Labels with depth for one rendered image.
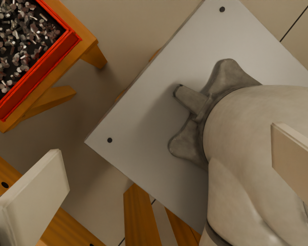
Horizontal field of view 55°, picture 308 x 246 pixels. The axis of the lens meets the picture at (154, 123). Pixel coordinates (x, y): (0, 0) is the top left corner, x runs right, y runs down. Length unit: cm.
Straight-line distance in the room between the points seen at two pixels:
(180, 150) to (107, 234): 115
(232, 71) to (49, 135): 110
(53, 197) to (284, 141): 13
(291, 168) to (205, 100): 30
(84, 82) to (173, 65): 95
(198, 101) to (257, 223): 21
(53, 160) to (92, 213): 137
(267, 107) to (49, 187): 23
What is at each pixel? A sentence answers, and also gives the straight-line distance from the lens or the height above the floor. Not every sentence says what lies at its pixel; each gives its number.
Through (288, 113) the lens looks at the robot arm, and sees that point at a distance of 30.
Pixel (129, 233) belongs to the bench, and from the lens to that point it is 112.
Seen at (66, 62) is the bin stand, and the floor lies 80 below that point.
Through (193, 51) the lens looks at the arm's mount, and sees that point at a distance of 49.
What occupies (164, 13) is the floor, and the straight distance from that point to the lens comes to 144.
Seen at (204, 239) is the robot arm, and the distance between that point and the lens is 40.
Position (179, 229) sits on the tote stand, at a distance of 125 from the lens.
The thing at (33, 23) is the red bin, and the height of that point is 88.
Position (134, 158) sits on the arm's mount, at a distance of 49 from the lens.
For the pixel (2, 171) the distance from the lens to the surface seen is 66.
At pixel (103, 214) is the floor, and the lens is 155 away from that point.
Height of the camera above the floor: 139
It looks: 79 degrees down
